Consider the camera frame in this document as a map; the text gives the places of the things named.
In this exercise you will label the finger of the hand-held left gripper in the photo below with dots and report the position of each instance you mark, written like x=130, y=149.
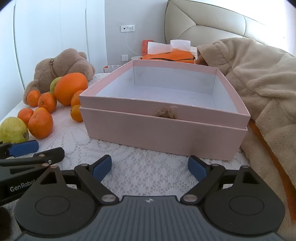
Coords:
x=46, y=156
x=23, y=148

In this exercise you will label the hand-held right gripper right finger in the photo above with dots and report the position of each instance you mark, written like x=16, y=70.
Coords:
x=196, y=169

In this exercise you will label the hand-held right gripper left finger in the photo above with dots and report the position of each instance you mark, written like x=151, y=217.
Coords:
x=103, y=169

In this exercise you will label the small tangerine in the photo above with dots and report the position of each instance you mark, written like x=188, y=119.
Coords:
x=41, y=124
x=47, y=102
x=77, y=113
x=33, y=98
x=77, y=98
x=25, y=115

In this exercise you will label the pink cardboard box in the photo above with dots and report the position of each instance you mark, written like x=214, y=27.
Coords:
x=138, y=129

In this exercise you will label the large orange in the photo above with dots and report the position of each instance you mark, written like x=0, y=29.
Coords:
x=69, y=89

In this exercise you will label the white lace bedspread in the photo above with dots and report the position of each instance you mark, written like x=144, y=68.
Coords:
x=138, y=166

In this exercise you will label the brown teddy bear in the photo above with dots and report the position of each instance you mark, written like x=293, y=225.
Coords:
x=67, y=62

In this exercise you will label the beige plush toy right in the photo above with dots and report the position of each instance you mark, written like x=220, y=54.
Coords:
x=266, y=81

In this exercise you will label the white round side table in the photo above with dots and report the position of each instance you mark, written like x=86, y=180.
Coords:
x=136, y=58

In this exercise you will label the white wardrobe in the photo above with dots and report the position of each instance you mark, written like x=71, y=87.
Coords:
x=57, y=27

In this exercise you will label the white tissue paper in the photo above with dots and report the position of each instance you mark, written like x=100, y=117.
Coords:
x=161, y=47

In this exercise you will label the orange owl figure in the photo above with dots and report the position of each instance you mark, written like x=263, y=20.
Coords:
x=145, y=47

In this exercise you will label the beige padded headboard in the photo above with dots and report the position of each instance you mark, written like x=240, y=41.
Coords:
x=208, y=20

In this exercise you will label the white wall switch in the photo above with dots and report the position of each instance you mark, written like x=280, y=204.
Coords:
x=124, y=58

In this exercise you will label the white wall socket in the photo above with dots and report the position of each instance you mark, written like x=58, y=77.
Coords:
x=127, y=28

